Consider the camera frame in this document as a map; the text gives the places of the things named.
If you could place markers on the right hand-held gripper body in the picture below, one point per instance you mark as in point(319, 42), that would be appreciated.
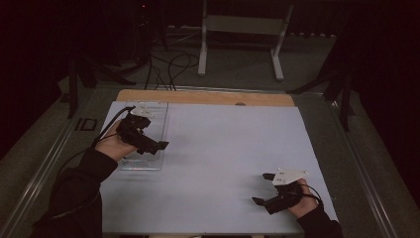
point(285, 191)

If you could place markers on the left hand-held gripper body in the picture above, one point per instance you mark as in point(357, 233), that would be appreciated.
point(133, 130)

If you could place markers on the clear plastic box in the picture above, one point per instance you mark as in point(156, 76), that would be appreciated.
point(161, 129)

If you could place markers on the person's right hand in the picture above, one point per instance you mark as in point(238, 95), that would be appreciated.
point(305, 201)

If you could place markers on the person's left hand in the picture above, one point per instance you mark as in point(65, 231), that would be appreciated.
point(112, 145)

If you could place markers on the white table mat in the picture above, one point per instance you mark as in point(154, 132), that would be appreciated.
point(218, 158)

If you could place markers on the black tripod stand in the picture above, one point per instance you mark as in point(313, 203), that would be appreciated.
point(85, 79)
point(336, 92)

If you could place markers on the white metal stand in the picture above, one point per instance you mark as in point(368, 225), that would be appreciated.
point(241, 26)

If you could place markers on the metal floor rail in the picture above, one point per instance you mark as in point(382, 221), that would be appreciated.
point(43, 168)
point(360, 165)

